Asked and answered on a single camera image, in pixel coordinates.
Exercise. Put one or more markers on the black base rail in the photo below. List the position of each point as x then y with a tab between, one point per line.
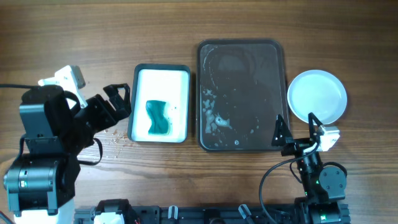
121	211

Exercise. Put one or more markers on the green yellow sponge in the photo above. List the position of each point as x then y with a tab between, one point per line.
159	122

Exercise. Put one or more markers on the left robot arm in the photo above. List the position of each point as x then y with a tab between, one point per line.
40	183

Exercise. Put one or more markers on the white plate blue streak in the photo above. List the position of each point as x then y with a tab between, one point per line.
318	92

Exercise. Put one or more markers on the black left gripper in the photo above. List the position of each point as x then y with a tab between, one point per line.
108	114

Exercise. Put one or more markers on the brown plastic tray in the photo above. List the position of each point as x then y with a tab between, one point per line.
241	89

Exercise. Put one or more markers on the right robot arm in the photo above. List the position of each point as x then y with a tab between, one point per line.
324	183

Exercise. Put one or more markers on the black tray with white liner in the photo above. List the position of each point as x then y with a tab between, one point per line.
163	82

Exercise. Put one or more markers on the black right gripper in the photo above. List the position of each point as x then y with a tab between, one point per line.
298	146

